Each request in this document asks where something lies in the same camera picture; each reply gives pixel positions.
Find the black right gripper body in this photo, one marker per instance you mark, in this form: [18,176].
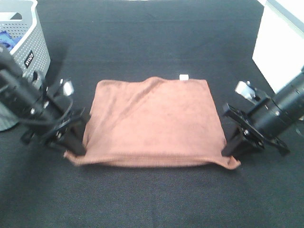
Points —
[265,121]

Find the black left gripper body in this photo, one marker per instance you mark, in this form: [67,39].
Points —
[44,112]

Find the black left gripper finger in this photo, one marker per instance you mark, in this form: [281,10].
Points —
[64,140]
[79,119]

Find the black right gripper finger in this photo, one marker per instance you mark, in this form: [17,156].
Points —
[234,144]
[247,147]

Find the brown microfibre towel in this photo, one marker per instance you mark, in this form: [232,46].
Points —
[153,123]

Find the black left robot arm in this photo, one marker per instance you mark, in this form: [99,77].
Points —
[10,80]

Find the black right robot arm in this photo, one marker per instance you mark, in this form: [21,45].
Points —
[296,89]

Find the white storage bin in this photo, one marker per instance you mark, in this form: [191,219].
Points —
[279,48]

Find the blue cloth in basket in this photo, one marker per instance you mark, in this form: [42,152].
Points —
[8,41]

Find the grey perforated laundry basket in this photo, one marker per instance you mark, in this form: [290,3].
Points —
[30,53]

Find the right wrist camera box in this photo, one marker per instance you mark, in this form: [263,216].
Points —
[245,90]

